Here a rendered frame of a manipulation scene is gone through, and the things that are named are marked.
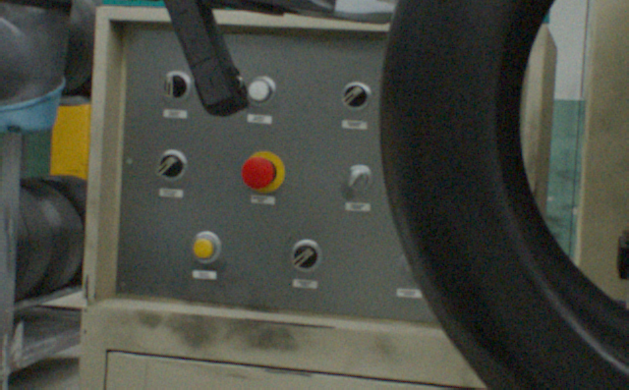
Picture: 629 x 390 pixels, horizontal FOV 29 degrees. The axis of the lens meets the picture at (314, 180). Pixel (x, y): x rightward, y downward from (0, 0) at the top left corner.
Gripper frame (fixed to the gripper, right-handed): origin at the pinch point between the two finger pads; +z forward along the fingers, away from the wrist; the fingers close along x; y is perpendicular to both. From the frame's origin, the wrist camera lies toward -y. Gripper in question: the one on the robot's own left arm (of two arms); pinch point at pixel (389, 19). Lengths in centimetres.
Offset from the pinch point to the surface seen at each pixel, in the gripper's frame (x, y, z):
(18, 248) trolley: 309, -78, -173
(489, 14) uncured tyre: -11.7, 0.4, 8.5
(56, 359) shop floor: 416, -142, -197
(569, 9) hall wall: 912, 93, -23
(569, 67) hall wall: 912, 48, -15
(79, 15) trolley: 357, 9, -185
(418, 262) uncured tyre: -8.1, -16.7, 6.3
